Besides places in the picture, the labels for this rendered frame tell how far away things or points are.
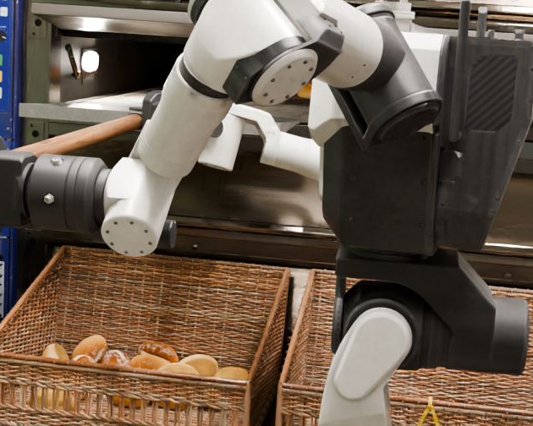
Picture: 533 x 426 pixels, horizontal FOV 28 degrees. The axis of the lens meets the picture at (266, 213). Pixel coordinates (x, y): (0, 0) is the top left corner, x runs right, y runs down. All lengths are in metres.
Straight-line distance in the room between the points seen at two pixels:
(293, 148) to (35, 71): 0.85
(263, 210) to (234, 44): 1.43
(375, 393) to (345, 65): 0.56
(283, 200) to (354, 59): 1.31
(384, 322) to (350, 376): 0.09
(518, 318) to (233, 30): 0.70
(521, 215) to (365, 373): 1.01
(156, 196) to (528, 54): 0.53
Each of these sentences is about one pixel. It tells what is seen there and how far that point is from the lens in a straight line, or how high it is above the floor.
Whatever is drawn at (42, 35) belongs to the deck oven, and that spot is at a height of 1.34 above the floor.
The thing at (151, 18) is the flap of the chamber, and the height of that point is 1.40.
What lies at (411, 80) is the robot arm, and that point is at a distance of 1.27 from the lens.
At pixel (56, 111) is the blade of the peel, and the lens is 2.25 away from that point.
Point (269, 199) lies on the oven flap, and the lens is 2.46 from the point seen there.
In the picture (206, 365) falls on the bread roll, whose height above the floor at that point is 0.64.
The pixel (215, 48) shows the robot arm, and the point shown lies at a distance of 1.05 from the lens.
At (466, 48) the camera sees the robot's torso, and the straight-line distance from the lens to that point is 1.40.
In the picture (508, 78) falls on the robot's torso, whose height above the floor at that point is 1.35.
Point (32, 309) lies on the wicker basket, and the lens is 2.41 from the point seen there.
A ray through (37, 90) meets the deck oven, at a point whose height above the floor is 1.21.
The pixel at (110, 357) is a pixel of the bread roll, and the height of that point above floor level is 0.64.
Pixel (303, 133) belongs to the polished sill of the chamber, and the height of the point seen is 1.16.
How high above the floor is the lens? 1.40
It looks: 10 degrees down
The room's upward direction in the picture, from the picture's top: 4 degrees clockwise
